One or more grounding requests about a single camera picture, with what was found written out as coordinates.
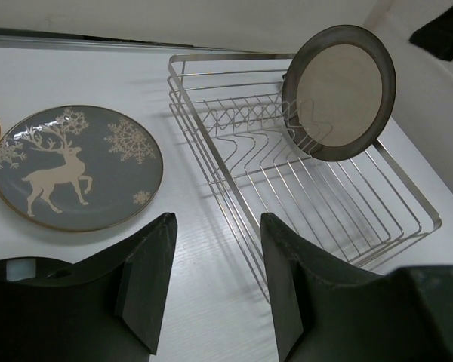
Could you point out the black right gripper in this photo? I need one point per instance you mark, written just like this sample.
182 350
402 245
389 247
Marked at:
436 37

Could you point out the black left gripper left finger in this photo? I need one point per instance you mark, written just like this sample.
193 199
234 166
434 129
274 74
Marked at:
114 301

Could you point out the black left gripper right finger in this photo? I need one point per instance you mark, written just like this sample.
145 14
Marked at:
324 309

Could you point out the grey reindeer plate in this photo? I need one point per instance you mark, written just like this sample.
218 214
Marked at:
79 168

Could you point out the wire dish rack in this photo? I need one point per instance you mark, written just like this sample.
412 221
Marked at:
364 210

